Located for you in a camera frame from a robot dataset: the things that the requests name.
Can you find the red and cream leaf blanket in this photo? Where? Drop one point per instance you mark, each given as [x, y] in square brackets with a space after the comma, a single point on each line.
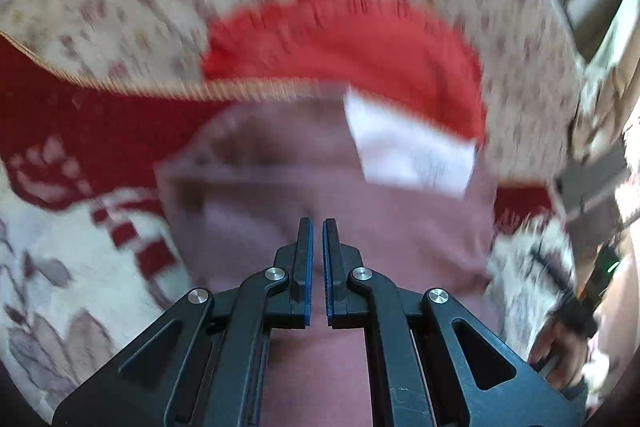
[97, 303]

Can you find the mauve pink garment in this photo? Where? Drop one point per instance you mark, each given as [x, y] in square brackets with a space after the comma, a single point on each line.
[417, 202]

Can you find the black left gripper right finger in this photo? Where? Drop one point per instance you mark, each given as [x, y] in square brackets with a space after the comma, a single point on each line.
[358, 297]

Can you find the red knit garment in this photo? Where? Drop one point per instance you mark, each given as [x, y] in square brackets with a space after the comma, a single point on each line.
[392, 49]

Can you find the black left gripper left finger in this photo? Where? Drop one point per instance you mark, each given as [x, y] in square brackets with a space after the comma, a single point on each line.
[222, 372]

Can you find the beige curtain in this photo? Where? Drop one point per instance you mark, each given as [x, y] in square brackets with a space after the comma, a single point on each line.
[606, 103]

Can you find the person's right hand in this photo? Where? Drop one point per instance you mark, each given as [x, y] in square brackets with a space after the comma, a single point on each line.
[556, 339]

